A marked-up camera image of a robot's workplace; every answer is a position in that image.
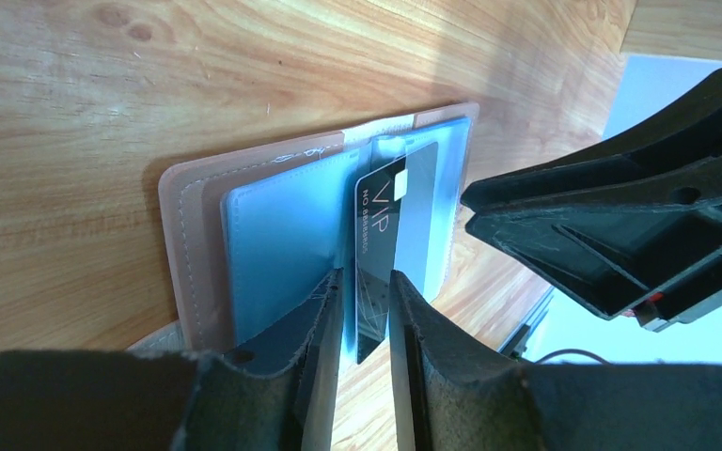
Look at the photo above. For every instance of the pink leather card holder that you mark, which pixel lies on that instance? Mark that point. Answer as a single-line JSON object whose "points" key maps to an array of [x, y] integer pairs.
{"points": [[250, 232]]}

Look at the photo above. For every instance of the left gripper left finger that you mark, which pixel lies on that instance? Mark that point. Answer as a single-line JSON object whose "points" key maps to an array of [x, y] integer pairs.
{"points": [[276, 391]]}

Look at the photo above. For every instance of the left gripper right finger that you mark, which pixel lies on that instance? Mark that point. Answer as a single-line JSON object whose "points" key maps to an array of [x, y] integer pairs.
{"points": [[452, 392]]}

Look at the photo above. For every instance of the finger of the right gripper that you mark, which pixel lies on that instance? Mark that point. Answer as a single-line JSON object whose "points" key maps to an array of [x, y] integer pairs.
{"points": [[665, 269], [684, 132]]}

